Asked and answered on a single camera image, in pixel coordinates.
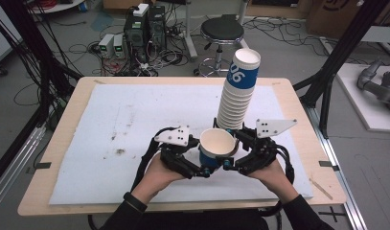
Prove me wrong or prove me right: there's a white box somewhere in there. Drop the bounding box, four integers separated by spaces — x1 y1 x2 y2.
132 3 150 18

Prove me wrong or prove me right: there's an aluminium rail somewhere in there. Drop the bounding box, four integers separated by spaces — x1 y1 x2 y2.
306 104 370 230
0 124 47 214

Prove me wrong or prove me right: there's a tangle of floor cables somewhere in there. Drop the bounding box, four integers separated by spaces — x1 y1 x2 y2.
86 37 192 78

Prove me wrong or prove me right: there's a black computer tower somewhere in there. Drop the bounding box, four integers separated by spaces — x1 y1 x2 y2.
123 13 150 64
148 5 168 53

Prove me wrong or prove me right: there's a black wristband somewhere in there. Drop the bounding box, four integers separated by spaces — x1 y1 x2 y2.
123 191 149 214

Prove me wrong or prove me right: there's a single blue white paper cup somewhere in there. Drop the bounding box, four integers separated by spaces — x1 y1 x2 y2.
198 127 238 170

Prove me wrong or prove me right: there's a white floor board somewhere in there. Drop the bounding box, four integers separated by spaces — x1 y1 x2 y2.
335 62 390 133

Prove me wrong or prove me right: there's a cardboard box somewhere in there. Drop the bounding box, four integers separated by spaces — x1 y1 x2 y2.
305 0 378 40

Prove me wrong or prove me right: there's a dark wire cup holder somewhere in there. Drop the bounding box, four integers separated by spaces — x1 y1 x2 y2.
213 117 248 156

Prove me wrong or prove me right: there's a hand-held gripper cable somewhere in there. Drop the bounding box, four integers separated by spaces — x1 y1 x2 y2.
262 144 296 219
130 126 180 194

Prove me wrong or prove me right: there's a right hand-held gripper cable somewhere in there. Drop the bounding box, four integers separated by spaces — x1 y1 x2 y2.
262 144 296 219

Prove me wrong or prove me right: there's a black frame with cable bundle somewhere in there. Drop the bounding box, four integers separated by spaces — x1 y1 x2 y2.
0 0 84 129

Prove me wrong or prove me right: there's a stack of paper cups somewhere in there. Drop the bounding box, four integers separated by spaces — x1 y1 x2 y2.
216 47 262 131

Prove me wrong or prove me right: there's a thin wooden stick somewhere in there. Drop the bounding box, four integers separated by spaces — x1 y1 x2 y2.
309 177 333 201

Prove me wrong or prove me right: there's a black round stool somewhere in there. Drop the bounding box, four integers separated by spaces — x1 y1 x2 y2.
193 14 245 78

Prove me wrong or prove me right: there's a left hand-held gripper cable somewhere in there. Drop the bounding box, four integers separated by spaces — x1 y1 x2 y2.
130 126 180 194

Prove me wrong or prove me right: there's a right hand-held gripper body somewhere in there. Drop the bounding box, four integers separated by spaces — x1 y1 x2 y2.
239 118 298 176

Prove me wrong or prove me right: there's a person's right hand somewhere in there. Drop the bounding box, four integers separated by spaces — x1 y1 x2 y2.
248 158 301 205

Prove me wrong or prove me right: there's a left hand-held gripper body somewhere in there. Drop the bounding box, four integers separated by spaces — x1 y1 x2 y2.
153 125 197 179

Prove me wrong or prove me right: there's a white foam mat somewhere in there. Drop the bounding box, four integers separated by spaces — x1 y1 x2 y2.
48 83 314 206

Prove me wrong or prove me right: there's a person's left hand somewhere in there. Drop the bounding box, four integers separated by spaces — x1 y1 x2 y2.
131 153 185 206

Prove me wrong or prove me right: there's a grey power supply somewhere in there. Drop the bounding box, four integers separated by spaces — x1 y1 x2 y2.
112 34 126 59
98 33 116 59

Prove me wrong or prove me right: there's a black metal stand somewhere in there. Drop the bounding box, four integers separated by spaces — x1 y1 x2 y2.
292 0 390 139

